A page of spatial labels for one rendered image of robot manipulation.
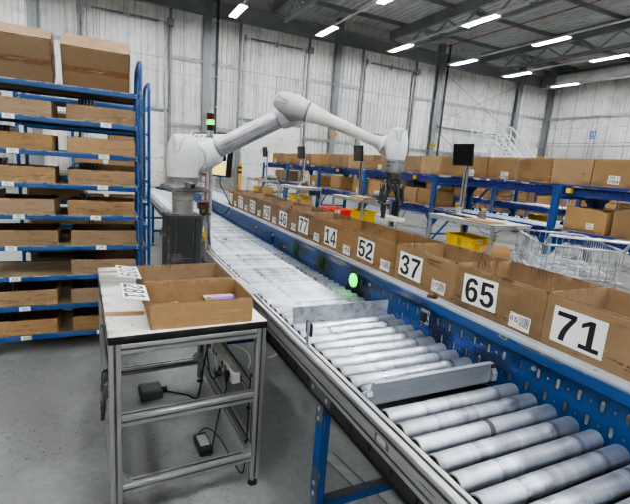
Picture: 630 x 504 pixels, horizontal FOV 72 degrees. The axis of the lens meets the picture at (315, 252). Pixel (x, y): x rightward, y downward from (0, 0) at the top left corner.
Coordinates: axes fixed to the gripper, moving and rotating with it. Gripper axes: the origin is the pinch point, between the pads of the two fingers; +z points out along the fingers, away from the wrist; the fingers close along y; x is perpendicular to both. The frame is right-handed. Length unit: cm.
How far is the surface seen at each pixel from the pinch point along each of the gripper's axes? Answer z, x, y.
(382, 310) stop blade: 41, 29, 19
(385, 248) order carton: 16.1, 11.0, 8.2
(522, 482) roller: 42, 129, 51
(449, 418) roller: 43, 105, 49
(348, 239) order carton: 18.3, -24.9, 8.1
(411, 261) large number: 17.8, 31.8, 8.4
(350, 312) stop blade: 40, 29, 35
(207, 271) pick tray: 36, -35, 84
